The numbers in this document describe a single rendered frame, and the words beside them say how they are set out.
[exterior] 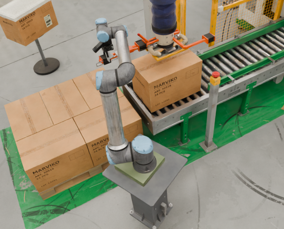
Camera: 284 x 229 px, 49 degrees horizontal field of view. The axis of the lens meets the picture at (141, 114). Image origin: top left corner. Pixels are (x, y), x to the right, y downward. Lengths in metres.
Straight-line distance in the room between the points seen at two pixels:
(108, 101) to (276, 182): 2.06
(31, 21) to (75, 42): 1.19
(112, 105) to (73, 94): 1.56
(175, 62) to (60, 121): 1.30
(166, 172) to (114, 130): 0.60
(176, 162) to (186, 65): 1.00
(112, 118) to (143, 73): 1.01
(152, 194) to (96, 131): 1.01
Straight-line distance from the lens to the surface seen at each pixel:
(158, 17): 2.77
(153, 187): 2.43
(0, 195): 3.73
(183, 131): 3.42
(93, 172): 3.42
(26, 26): 4.38
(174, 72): 3.00
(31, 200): 3.54
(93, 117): 3.24
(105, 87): 1.98
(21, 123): 3.47
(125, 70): 1.98
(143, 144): 2.27
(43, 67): 5.00
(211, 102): 3.05
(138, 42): 2.88
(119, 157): 2.28
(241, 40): 4.06
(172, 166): 2.53
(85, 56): 5.03
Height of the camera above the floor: 2.86
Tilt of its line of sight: 47 degrees down
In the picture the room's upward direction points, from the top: 7 degrees counter-clockwise
